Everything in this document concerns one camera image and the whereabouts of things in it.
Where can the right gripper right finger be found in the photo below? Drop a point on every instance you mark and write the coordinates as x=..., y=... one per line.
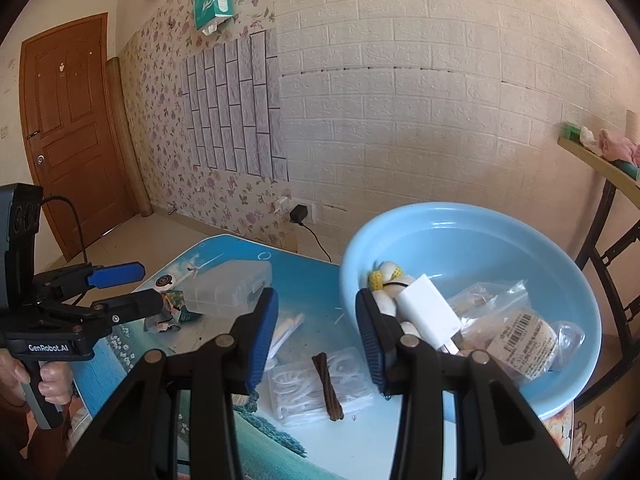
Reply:
x=498, y=435

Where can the wooden side table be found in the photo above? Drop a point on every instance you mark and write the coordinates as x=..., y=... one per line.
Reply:
x=615, y=182

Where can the brown wooden door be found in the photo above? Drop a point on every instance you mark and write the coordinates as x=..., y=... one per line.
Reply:
x=69, y=134

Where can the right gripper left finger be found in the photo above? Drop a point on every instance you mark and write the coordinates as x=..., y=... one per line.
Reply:
x=134, y=435

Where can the clear plastic storage box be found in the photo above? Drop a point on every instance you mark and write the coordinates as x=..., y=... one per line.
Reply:
x=228, y=290

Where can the clear bag in basin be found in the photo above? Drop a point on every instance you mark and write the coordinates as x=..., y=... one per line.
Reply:
x=484, y=307

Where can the black wall charger plug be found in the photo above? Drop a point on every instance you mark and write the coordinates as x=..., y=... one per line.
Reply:
x=298, y=214

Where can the white power adapter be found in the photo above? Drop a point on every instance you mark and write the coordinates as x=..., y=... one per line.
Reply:
x=421, y=304

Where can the pink cloth on table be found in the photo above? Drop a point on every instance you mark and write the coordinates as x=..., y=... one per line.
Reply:
x=615, y=147

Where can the bag of toothpicks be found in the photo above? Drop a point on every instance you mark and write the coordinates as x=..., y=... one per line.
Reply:
x=282, y=332

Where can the white plush toy yellow hat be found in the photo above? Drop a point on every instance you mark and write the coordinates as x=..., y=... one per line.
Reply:
x=386, y=282

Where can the clear bag with printed label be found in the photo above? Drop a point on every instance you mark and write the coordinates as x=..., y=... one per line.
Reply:
x=524, y=344

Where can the light blue plastic basin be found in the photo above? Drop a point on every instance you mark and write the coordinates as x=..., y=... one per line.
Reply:
x=488, y=265

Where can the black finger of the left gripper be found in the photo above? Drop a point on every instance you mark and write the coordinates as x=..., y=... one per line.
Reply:
x=130, y=307

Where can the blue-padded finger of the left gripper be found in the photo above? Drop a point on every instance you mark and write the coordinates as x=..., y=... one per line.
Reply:
x=103, y=277

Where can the green tissue pack on wall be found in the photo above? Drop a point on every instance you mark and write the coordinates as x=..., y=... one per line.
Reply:
x=210, y=14

